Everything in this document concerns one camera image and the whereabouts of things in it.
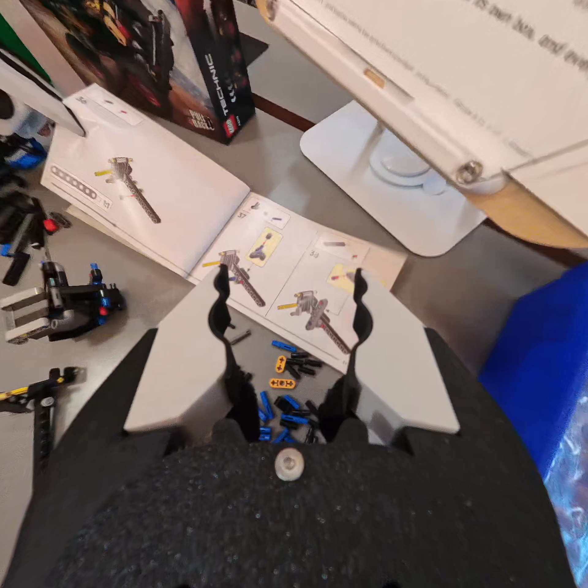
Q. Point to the pile of black blue pins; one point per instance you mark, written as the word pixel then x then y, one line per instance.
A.
pixel 294 419

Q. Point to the small orange lego liftarm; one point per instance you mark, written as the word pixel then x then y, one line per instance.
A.
pixel 280 364

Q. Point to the black lego beam assembly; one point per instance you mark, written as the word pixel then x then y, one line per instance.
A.
pixel 43 427

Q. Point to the lego set box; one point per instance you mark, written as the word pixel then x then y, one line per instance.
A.
pixel 138 55

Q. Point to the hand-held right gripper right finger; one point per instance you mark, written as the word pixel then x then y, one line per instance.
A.
pixel 395 367

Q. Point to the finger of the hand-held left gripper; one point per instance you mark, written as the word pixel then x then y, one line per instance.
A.
pixel 32 92

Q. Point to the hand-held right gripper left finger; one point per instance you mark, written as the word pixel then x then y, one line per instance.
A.
pixel 183 367

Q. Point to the long orange lego liftarm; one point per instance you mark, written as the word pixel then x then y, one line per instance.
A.
pixel 282 382

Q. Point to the lego truck chassis assembly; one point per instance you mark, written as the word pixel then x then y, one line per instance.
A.
pixel 78 294

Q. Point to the white lego instruction booklet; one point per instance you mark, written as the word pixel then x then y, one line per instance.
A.
pixel 183 193

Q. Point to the wooden sign board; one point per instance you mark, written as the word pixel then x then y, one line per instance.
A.
pixel 459 55

